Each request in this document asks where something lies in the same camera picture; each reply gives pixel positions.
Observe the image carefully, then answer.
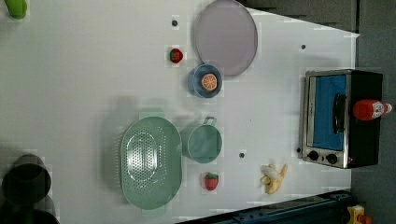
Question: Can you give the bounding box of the green cup with handle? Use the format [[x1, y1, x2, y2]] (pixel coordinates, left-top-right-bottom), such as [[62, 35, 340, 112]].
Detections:
[[181, 117, 222, 164]]

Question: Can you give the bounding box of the large red strawberry toy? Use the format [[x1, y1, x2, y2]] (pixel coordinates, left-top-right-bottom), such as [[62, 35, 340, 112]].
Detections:
[[204, 173, 219, 191]]

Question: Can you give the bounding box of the silver toaster oven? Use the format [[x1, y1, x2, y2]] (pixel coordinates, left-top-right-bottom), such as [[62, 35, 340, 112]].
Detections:
[[300, 69, 383, 169]]

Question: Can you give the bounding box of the red ketchup bottle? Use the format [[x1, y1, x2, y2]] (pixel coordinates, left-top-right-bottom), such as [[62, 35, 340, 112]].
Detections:
[[353, 99, 392, 121]]

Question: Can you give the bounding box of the small red strawberry toy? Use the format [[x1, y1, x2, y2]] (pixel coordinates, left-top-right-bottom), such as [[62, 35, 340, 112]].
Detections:
[[169, 49, 183, 63]]

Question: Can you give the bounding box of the green toy vegetable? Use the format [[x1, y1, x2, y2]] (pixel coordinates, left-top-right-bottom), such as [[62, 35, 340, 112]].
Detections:
[[5, 0, 27, 20]]

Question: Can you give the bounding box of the blue metal frame rail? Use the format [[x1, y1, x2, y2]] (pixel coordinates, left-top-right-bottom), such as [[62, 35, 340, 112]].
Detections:
[[178, 190, 357, 224]]

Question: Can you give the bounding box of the yellow and red clamp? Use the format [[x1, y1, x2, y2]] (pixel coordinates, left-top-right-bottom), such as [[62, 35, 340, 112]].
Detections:
[[347, 205, 373, 224]]

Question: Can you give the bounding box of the small blue bowl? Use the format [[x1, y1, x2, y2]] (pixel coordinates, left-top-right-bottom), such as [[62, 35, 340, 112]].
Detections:
[[188, 64, 222, 98]]

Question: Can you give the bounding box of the peeled banana toy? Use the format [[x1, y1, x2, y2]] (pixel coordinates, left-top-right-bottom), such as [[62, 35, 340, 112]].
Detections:
[[261, 164, 288, 194]]

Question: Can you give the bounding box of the green perforated colander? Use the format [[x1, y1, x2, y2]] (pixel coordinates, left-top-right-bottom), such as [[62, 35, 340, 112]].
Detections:
[[120, 108, 182, 211]]

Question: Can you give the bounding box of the large grey round plate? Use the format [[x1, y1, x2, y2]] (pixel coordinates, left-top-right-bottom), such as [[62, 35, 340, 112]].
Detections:
[[194, 0, 258, 76]]

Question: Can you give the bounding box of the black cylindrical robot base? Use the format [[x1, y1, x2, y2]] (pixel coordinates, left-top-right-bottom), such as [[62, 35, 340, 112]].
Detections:
[[1, 154, 51, 206]]

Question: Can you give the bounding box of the orange slice toy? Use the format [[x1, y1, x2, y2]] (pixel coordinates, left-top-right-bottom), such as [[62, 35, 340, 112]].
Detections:
[[201, 73, 218, 91]]

